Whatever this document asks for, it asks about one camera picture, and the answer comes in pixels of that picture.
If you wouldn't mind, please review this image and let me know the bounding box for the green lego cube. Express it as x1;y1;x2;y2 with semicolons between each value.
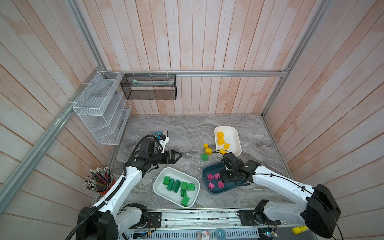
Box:
201;154;209;162
181;182;188;190
163;176;171;186
187;183;196;192
181;196;190;207

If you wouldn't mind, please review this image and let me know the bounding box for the dark green 2x4 lego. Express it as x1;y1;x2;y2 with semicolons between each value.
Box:
172;180;182;193

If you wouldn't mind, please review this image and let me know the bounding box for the long green lego brick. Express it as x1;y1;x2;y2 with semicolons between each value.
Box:
167;179;175;192

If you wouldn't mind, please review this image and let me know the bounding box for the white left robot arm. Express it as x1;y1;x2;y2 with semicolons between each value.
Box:
66;135;182;240

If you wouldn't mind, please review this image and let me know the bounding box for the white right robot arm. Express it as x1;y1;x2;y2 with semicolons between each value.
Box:
219;151;341;239

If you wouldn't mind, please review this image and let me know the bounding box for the teal rectangular bin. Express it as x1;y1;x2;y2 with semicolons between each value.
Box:
202;163;245;195

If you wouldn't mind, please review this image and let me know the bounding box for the highlighter marker pack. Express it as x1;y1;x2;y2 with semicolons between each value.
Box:
155;131;168;137

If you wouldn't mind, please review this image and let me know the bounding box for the white rectangular bin near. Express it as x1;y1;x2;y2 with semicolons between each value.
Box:
153;168;201;209

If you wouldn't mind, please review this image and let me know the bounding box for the white rectangular bin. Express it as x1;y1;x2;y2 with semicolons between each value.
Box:
153;168;201;209
214;126;242;156

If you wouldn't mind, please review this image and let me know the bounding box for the white rectangular bin far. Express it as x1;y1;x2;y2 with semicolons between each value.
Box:
214;126;242;156

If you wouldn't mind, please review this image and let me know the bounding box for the red cup of pencils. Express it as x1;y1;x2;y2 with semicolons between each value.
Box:
84;167;116;196

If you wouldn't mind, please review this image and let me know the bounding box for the white wire mesh shelf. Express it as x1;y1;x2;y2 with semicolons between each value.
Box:
73;72;132;145

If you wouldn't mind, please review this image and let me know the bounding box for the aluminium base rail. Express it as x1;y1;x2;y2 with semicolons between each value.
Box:
76;208;301;240

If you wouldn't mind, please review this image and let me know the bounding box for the black mesh wall basket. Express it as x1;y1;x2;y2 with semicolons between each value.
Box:
120;73;178;101

